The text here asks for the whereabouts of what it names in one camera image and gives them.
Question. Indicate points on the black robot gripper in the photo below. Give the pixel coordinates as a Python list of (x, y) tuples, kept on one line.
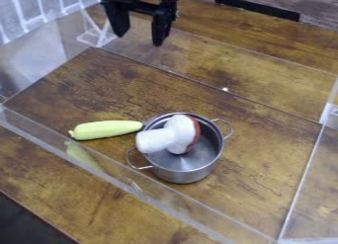
[(164, 9)]

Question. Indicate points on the silver metal pot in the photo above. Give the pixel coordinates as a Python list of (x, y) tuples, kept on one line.
[(192, 166)]

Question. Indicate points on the white and brown toy mushroom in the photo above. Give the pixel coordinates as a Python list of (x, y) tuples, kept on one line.
[(177, 137)]

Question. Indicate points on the black bar in background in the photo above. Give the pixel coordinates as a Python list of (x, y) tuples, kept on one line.
[(263, 9)]

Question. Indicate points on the clear acrylic enclosure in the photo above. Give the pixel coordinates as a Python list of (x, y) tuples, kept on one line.
[(261, 75)]

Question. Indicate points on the yellow-green toy corn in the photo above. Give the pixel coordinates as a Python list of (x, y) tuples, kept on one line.
[(94, 130)]

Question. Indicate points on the white mesh curtain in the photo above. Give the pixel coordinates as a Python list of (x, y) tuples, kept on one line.
[(23, 15)]

